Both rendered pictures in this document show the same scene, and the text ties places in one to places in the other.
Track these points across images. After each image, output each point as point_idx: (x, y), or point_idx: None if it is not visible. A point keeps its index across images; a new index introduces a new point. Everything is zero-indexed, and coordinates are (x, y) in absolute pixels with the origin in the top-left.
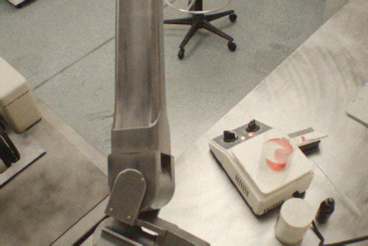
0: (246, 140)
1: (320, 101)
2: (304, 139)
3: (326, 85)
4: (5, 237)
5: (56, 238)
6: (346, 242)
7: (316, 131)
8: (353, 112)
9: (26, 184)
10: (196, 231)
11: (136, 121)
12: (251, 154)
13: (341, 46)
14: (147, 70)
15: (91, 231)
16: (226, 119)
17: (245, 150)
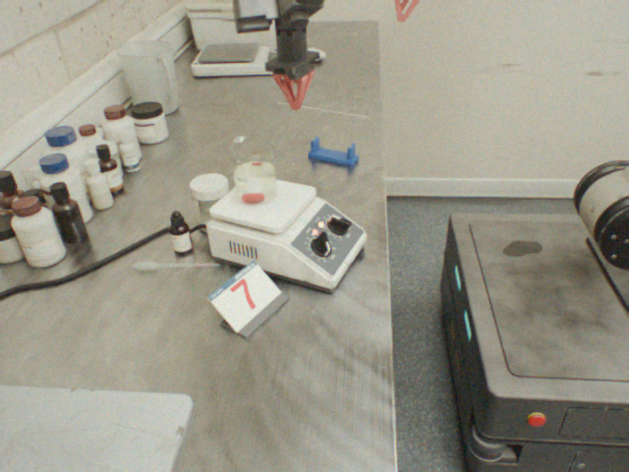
0: (313, 219)
1: (252, 399)
2: (245, 291)
3: (257, 450)
4: (530, 263)
5: (488, 291)
6: (146, 237)
7: (234, 336)
8: (173, 400)
9: (597, 306)
10: None
11: None
12: (290, 192)
13: None
14: None
15: (471, 324)
16: (381, 285)
17: (299, 192)
